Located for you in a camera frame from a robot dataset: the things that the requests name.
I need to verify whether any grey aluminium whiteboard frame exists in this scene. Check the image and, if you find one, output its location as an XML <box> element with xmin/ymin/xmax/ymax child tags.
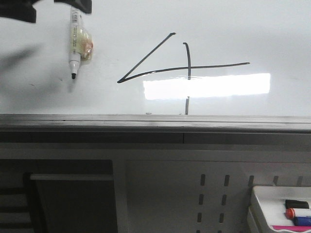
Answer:
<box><xmin>0</xmin><ymin>114</ymin><xmax>311</xmax><ymax>145</ymax></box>

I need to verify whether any white plastic storage tray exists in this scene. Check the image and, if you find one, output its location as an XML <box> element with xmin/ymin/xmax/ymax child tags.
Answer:
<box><xmin>247</xmin><ymin>186</ymin><xmax>311</xmax><ymax>233</ymax></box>

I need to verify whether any pink flat item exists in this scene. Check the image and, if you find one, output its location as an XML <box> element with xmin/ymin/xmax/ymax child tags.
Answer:
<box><xmin>272</xmin><ymin>225</ymin><xmax>311</xmax><ymax>233</ymax></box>

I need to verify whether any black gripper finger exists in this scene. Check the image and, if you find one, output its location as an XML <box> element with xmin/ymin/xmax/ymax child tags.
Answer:
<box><xmin>0</xmin><ymin>0</ymin><xmax>37</xmax><ymax>23</ymax></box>
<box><xmin>54</xmin><ymin>0</ymin><xmax>92</xmax><ymax>14</ymax></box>

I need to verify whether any orange-capped marker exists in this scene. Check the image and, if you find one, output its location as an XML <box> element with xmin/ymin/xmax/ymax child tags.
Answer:
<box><xmin>285</xmin><ymin>208</ymin><xmax>311</xmax><ymax>220</ymax></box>

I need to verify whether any white slotted pegboard panel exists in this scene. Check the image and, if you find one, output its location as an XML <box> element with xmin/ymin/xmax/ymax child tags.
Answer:
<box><xmin>124</xmin><ymin>160</ymin><xmax>311</xmax><ymax>233</ymax></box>

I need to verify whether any white black-tipped whiteboard marker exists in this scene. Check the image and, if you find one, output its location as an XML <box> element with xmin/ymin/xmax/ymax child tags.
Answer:
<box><xmin>69</xmin><ymin>7</ymin><xmax>94</xmax><ymax>80</ymax></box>

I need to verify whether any white glossy whiteboard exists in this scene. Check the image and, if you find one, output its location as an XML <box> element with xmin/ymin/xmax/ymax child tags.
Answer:
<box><xmin>0</xmin><ymin>0</ymin><xmax>311</xmax><ymax>117</ymax></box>

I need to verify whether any dark grey hanging bin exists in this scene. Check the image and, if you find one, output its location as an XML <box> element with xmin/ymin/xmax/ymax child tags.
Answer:
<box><xmin>23</xmin><ymin>173</ymin><xmax>118</xmax><ymax>233</ymax></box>

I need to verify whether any blue-capped marker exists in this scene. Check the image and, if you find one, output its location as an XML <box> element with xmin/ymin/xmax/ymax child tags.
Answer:
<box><xmin>293</xmin><ymin>216</ymin><xmax>311</xmax><ymax>227</ymax></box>

